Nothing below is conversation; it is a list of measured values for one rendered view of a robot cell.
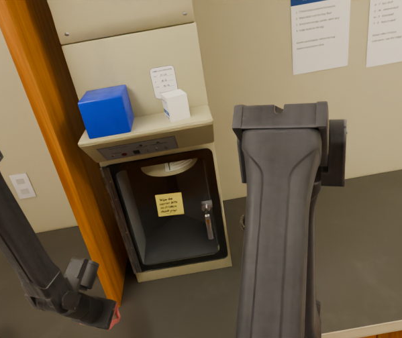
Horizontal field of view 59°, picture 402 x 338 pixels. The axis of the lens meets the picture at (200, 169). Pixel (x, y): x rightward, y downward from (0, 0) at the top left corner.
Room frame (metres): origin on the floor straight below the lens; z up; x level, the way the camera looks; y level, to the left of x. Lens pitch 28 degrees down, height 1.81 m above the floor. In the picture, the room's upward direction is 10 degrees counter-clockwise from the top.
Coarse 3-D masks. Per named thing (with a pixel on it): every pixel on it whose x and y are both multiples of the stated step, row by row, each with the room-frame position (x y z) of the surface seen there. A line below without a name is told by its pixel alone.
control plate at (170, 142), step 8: (128, 144) 0.81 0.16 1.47; (136, 144) 0.81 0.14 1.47; (144, 144) 0.82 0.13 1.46; (152, 144) 0.82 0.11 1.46; (160, 144) 0.83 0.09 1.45; (168, 144) 0.84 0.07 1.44; (176, 144) 0.84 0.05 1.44; (104, 152) 0.82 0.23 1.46; (112, 152) 0.83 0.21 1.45; (120, 152) 0.84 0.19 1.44; (128, 152) 0.84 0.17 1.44; (144, 152) 0.86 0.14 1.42
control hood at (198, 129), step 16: (192, 112) 0.86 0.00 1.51; (208, 112) 0.83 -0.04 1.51; (144, 128) 0.80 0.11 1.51; (160, 128) 0.78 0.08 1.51; (176, 128) 0.78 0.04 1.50; (192, 128) 0.79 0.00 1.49; (208, 128) 0.80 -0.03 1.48; (80, 144) 0.78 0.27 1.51; (96, 144) 0.78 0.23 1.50; (112, 144) 0.80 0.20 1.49; (192, 144) 0.86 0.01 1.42; (96, 160) 0.86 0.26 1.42
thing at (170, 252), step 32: (160, 160) 0.88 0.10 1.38; (192, 160) 0.88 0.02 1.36; (128, 192) 0.89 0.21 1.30; (160, 192) 0.88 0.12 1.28; (192, 192) 0.88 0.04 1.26; (128, 224) 0.89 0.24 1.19; (160, 224) 0.89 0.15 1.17; (192, 224) 0.88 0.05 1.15; (160, 256) 0.89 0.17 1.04; (192, 256) 0.88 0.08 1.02; (224, 256) 0.88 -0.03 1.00
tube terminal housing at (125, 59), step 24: (192, 24) 0.90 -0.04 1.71; (72, 48) 0.90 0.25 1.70; (96, 48) 0.90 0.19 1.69; (120, 48) 0.90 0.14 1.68; (144, 48) 0.90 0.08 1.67; (168, 48) 0.90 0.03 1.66; (192, 48) 0.90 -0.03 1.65; (72, 72) 0.90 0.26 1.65; (96, 72) 0.90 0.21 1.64; (120, 72) 0.90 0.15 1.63; (144, 72) 0.90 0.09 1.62; (192, 72) 0.90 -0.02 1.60; (144, 96) 0.90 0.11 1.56; (192, 96) 0.90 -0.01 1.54; (216, 168) 0.90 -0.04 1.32; (192, 264) 0.90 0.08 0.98; (216, 264) 0.90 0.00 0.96
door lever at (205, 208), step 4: (204, 208) 0.88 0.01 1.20; (208, 208) 0.88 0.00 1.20; (208, 212) 0.85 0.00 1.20; (208, 216) 0.83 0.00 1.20; (208, 220) 0.83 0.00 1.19; (208, 224) 0.83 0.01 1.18; (208, 228) 0.83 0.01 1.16; (208, 232) 0.83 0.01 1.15; (212, 232) 0.84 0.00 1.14; (208, 236) 0.84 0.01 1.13; (212, 236) 0.83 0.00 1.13
